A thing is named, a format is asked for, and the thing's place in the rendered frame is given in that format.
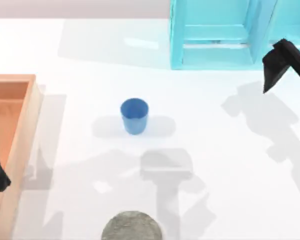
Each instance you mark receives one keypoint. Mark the light blue rack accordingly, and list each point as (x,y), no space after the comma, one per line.
(210,52)

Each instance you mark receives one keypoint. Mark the blue cup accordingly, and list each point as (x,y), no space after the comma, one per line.
(134,122)

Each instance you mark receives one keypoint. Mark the grey round coaster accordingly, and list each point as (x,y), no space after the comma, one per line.
(131,227)

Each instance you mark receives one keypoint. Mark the shallow salmon-coloured box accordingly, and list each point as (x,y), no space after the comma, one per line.
(13,130)

